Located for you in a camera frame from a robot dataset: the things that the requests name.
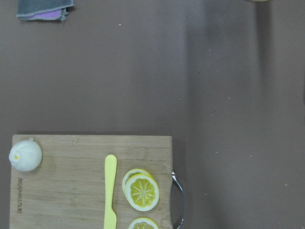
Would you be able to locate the white steamed bun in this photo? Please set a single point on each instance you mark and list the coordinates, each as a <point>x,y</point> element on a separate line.
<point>25,155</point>

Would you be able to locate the stacked lemon slices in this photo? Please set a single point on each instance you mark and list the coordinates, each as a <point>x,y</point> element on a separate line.
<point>140,189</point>

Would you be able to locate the single lemon slice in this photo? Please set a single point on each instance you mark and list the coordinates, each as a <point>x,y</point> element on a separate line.
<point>143,223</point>

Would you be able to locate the bamboo cutting board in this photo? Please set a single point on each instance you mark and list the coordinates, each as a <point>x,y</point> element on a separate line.
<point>67,190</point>

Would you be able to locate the yellow plastic knife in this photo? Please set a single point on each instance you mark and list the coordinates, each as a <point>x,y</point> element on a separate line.
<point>110,167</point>

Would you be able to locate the grey folded cloth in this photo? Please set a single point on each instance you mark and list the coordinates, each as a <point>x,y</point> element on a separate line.
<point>46,10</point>

